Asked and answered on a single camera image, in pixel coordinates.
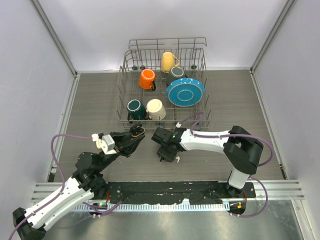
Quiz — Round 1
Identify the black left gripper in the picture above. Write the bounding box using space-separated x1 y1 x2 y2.
96 128 145 172

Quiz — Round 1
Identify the dark green mug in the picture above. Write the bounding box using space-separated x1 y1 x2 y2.
126 99 147 122

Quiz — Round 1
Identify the black earbud charging case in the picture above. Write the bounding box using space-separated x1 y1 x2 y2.
129 123 146 138

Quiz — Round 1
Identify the grey mug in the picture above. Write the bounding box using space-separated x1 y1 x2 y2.
166 66 186 86

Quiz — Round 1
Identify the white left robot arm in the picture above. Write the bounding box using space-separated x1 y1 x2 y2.
12 126 145 240

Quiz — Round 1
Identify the grey wire dish rack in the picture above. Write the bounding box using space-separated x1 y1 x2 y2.
115 37 212 130

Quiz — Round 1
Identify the blue dotted plate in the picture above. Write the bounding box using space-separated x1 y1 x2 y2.
166 77 205 107

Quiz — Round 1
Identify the yellow mug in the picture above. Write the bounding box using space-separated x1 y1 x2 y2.
161 51 180 73

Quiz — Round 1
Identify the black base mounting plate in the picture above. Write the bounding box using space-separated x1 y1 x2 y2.
101 181 256 205

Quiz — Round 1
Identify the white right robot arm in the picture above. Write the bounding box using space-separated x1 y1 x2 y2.
151 126 264 198

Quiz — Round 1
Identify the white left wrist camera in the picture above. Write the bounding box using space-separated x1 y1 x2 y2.
91 133 117 155

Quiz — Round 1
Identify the cream white mug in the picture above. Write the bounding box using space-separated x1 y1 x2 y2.
146 98 167 121

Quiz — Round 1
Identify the white slotted cable duct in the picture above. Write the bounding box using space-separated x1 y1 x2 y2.
74 202 230 212

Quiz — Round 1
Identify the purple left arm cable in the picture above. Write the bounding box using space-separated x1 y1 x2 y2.
7 133 125 240

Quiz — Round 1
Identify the orange mug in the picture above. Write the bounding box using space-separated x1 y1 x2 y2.
139 69 156 91

